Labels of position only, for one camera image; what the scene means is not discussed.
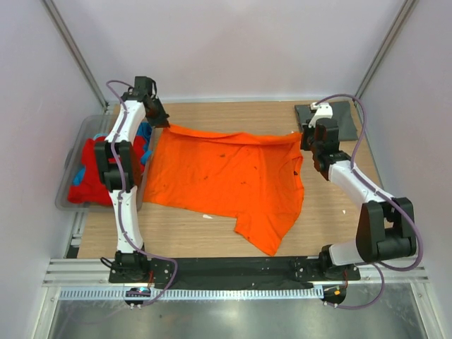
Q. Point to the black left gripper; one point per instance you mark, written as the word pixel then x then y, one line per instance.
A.
pixel 162 121

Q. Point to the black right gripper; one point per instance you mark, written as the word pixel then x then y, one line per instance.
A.
pixel 307 131

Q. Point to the orange t shirt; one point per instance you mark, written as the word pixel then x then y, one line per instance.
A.
pixel 254 179

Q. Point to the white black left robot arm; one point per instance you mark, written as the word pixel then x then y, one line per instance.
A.
pixel 119 170

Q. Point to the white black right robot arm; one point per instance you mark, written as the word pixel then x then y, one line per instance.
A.
pixel 386 228

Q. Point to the folded grey t shirt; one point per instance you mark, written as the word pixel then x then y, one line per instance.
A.
pixel 341 113

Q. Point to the blue t shirt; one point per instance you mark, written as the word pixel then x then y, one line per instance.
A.
pixel 144 132

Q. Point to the clear plastic bin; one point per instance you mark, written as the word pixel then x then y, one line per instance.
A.
pixel 90 126

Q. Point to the red t shirt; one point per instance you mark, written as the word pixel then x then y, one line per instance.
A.
pixel 86 186

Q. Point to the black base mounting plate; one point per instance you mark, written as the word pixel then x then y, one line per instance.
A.
pixel 230 273

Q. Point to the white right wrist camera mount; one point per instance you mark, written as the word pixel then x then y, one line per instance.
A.
pixel 321 111

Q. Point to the left aluminium frame post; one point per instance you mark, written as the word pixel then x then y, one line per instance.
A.
pixel 74 51

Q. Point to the aluminium frame post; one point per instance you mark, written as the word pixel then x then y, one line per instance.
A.
pixel 397 24
pixel 74 51

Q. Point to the right aluminium frame post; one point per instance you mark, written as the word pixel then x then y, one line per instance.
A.
pixel 397 24

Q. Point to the white slotted cable duct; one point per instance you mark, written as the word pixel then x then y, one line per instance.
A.
pixel 142 294

